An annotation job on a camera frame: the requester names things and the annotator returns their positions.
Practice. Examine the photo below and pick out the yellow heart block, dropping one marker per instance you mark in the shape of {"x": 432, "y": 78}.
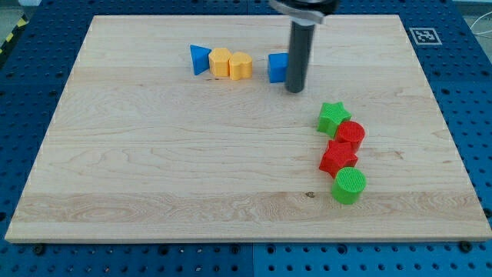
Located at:
{"x": 240, "y": 66}

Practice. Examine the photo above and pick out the red star block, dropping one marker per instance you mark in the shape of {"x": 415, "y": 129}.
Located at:
{"x": 338, "y": 155}

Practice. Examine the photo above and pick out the wooden board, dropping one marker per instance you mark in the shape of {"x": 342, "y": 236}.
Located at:
{"x": 141, "y": 150}

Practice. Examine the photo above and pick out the blue triangle block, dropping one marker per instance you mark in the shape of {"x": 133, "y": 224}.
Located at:
{"x": 199, "y": 59}

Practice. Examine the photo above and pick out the yellow hexagon block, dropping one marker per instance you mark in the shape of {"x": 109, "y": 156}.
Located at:
{"x": 219, "y": 61}

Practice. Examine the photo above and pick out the green star block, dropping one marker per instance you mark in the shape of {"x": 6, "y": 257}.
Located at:
{"x": 331, "y": 116}

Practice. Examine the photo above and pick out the white fiducial marker tag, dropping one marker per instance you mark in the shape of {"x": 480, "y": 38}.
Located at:
{"x": 425, "y": 36}

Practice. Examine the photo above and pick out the red circle block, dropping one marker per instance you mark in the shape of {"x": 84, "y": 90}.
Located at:
{"x": 351, "y": 132}

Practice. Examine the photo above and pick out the yellow black hazard tape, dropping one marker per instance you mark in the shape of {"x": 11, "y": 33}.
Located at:
{"x": 14, "y": 35}

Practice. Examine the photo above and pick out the green circle block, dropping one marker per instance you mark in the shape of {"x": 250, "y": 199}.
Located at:
{"x": 348, "y": 185}

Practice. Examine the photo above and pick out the blue cube block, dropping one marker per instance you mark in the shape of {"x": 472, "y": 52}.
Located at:
{"x": 277, "y": 67}

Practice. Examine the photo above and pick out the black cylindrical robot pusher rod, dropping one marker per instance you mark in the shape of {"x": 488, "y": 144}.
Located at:
{"x": 300, "y": 42}

